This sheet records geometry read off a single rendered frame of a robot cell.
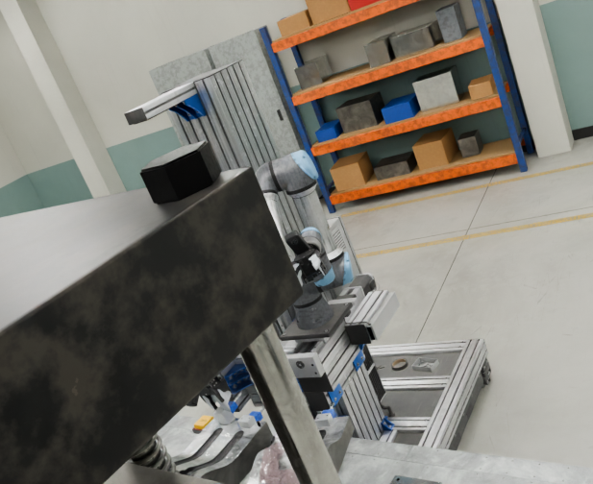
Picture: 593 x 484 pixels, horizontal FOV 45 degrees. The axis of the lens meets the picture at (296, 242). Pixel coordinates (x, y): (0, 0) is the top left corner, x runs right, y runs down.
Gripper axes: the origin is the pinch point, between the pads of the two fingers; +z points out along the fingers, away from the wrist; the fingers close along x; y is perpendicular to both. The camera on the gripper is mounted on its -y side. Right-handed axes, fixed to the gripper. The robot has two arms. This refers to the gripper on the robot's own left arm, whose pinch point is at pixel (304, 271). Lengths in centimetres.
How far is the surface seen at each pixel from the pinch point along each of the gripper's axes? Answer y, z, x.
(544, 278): 159, -233, -80
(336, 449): 58, 3, 20
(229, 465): 50, -1, 56
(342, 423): 58, -10, 18
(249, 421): 48, -19, 49
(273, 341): -29, 104, -15
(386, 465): 65, 10, 6
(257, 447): 55, -12, 49
